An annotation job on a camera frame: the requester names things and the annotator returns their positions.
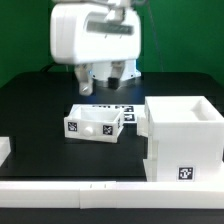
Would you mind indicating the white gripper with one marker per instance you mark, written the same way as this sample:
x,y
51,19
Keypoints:
x,y
82,33

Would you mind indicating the white drawer with knob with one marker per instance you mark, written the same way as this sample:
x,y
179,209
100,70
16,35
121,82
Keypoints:
x,y
94,123

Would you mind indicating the white drawer without knob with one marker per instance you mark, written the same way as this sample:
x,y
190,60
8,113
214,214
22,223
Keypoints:
x,y
142,126

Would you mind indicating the white drawer cabinet box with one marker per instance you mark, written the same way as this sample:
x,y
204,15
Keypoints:
x,y
185,139

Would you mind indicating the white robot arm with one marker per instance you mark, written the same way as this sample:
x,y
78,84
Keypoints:
x,y
100,71

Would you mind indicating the white marker sheet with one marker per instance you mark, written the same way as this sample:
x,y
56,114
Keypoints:
x,y
130,111

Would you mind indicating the white left fence bar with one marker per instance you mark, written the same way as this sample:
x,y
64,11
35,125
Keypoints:
x,y
5,149

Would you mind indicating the white fence bar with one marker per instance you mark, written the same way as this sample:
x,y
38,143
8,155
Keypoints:
x,y
5,149
89,195

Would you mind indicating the white front fence bar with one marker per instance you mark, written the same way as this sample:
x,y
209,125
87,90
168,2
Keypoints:
x,y
89,195

